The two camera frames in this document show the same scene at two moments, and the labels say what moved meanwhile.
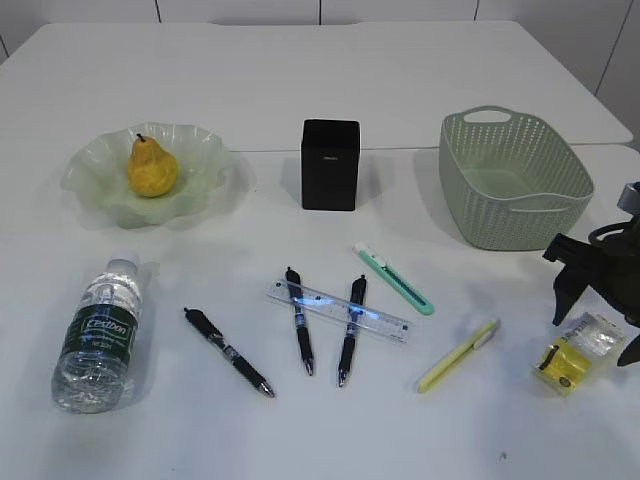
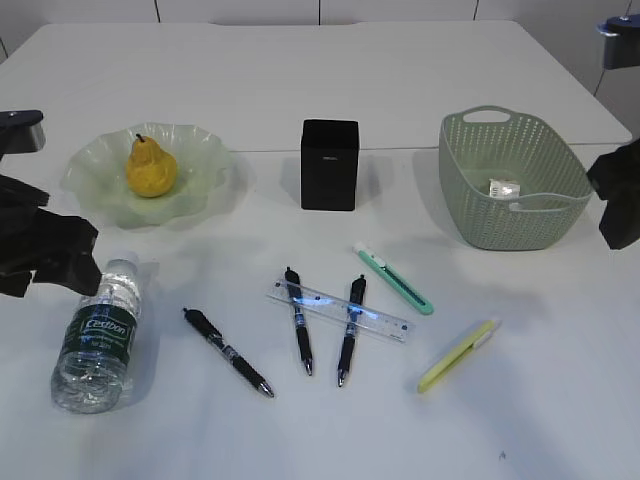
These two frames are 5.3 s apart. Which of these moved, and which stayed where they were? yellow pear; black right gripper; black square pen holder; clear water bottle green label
Moved: black right gripper
Stayed: black square pen holder; clear water bottle green label; yellow pear
